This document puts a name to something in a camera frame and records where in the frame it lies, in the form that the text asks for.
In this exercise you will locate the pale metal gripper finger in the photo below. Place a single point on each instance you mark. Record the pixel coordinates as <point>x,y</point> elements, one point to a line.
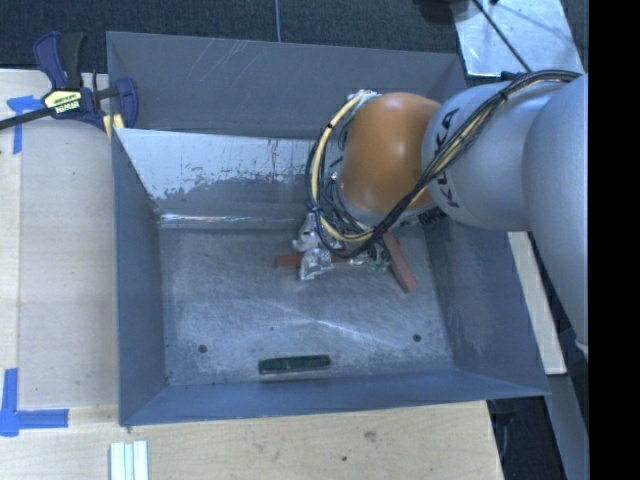
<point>314,264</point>
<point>306,235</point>

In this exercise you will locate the dark green flat block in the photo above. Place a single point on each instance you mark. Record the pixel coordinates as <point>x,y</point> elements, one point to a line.
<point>294,364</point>

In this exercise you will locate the red-brown flat block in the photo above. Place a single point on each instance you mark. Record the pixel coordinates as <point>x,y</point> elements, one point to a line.
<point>403,270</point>

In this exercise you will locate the grey metal bin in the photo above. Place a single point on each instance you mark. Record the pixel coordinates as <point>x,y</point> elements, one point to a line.
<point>300,318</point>

